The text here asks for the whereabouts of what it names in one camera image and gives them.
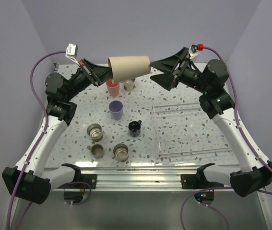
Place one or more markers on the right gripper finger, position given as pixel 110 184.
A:
pixel 168 64
pixel 166 81

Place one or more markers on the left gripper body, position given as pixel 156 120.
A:
pixel 83 76

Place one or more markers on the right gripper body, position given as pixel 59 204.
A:
pixel 187 74

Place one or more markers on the pink plastic cup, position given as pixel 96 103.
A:
pixel 113 88

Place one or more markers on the beige plastic cup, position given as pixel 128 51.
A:
pixel 128 67

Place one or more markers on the cream metal cup brown band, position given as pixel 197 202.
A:
pixel 129 85

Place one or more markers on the lilac plastic cup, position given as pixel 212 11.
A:
pixel 116 109

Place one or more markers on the dark blue mug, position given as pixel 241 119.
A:
pixel 135 128

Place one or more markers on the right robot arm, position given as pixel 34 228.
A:
pixel 255 168

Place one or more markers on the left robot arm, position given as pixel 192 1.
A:
pixel 27 179

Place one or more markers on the clear acrylic dish rack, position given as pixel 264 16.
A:
pixel 185 130

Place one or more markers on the steel cup brown base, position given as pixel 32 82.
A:
pixel 95 132

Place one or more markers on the small steel mug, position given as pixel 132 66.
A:
pixel 96 150

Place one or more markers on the steel cup front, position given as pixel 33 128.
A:
pixel 121 152

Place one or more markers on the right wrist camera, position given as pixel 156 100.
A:
pixel 194 51

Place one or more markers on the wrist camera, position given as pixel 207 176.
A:
pixel 194 51
pixel 71 54

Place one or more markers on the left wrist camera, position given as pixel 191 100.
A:
pixel 71 54

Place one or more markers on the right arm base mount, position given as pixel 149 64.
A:
pixel 198 182

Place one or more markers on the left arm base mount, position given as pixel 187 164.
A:
pixel 77 186

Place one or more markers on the aluminium rail frame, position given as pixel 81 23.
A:
pixel 143 170

